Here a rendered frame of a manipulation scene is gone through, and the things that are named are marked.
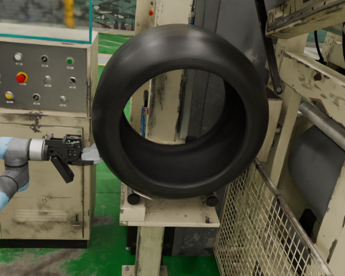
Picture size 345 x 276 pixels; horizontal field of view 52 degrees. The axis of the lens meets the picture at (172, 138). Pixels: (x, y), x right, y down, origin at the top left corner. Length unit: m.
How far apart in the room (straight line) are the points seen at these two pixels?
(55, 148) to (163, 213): 0.46
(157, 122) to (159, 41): 0.55
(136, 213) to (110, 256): 1.07
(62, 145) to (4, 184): 0.21
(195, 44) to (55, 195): 1.36
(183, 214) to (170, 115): 0.42
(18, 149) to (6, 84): 0.73
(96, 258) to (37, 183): 0.60
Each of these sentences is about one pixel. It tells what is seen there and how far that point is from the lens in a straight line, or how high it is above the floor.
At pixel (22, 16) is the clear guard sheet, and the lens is 1.81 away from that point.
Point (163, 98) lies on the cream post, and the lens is 1.46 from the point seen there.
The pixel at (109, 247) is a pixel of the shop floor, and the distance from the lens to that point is 2.37.
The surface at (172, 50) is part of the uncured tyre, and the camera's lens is 1.00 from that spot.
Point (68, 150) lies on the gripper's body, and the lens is 1.23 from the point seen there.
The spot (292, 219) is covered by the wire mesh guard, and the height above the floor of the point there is 1.00.
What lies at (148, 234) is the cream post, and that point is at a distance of 1.82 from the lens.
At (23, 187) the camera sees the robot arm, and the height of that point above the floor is 0.90.
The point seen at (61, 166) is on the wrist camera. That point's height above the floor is 0.98.
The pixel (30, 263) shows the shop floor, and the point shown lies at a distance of 2.33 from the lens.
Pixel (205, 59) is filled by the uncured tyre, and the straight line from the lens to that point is 1.02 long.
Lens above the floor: 1.62
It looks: 25 degrees down
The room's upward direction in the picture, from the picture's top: 7 degrees clockwise
